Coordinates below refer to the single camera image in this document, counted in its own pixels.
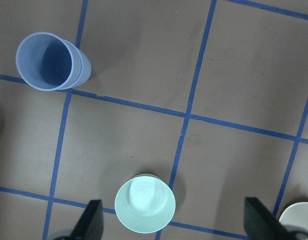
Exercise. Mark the blue cup on table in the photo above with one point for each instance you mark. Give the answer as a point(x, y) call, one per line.
point(80, 70)

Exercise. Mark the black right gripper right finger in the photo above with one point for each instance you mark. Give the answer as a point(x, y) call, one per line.
point(259, 222)

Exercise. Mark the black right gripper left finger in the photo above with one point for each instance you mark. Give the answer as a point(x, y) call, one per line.
point(90, 226)

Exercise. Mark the blue cup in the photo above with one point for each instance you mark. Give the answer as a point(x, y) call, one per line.
point(46, 62)
point(80, 70)

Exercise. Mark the green bowl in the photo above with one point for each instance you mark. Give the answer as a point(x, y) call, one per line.
point(145, 204)

